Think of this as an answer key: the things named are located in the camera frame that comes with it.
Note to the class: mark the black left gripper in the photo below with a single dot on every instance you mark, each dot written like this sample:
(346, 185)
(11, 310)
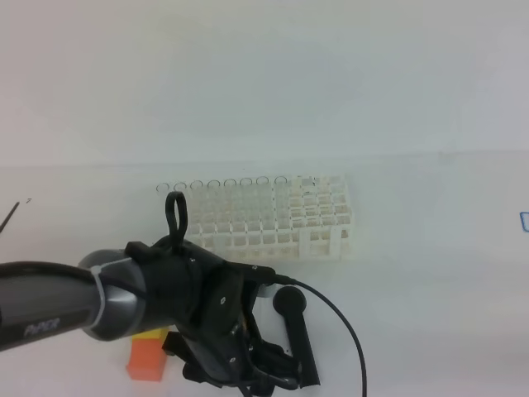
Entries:
(210, 301)

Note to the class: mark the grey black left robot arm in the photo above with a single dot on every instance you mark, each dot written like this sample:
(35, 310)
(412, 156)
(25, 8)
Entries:
(100, 296)

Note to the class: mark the white test tube rack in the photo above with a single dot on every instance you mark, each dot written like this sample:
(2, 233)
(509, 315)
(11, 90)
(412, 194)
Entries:
(321, 224)

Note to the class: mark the black plastic scoop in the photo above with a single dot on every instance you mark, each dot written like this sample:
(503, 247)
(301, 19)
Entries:
(290, 303)

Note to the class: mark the yellow foam block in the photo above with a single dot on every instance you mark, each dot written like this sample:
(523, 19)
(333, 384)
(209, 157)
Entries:
(158, 334)

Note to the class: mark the orange foam block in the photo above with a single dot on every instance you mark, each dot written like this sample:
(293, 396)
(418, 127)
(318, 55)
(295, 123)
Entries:
(147, 360)

